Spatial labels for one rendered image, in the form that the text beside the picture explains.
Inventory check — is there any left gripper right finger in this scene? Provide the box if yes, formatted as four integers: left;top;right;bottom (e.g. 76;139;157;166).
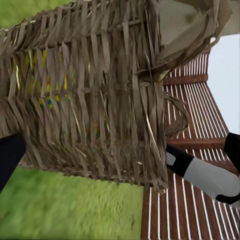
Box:
224;133;240;173

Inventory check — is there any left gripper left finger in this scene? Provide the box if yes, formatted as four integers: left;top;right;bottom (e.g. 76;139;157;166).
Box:
0;133;26;192

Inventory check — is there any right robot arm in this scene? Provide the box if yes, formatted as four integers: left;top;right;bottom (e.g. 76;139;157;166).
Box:
166;143;240;209

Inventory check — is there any wicker basket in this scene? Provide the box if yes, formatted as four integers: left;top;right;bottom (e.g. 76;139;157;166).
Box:
0;0;233;195

